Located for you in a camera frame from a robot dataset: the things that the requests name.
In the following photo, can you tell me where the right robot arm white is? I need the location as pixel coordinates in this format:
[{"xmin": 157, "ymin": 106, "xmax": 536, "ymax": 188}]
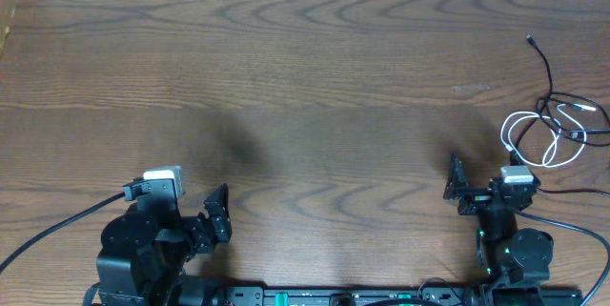
[{"xmin": 443, "ymin": 154, "xmax": 554, "ymax": 305}]

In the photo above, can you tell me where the black usb cable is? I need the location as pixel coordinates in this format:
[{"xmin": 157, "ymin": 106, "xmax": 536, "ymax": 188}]
[{"xmin": 509, "ymin": 33, "xmax": 610, "ymax": 167}]

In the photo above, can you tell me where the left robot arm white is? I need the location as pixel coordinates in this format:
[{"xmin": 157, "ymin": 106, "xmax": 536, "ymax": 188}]
[{"xmin": 83, "ymin": 179, "xmax": 233, "ymax": 306}]

